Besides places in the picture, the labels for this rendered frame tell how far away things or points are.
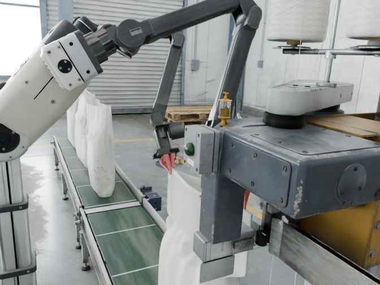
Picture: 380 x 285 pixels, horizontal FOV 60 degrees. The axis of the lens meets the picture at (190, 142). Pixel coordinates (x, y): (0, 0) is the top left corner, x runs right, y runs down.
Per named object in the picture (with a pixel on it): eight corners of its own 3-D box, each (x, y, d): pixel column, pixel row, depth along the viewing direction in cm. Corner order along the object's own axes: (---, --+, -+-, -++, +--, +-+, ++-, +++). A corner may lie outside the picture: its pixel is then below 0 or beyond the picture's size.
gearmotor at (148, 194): (133, 198, 282) (133, 182, 278) (149, 196, 289) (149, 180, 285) (144, 214, 256) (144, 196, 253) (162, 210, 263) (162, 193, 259)
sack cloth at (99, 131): (84, 178, 293) (81, 98, 275) (108, 176, 302) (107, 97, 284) (92, 199, 252) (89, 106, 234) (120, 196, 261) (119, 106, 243)
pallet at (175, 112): (160, 113, 697) (161, 106, 693) (211, 112, 742) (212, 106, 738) (173, 120, 623) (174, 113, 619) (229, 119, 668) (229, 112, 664)
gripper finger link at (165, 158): (185, 168, 130) (178, 148, 134) (168, 170, 127) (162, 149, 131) (179, 176, 135) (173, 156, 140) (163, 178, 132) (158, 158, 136)
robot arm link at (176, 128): (151, 119, 145) (152, 113, 136) (176, 114, 147) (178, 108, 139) (158, 145, 142) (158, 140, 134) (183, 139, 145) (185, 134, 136)
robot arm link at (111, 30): (99, 38, 94) (100, 31, 89) (130, 22, 96) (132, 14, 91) (117, 66, 95) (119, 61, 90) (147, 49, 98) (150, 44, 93)
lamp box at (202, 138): (182, 164, 74) (184, 124, 72) (201, 162, 76) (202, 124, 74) (198, 175, 67) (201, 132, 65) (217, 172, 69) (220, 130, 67)
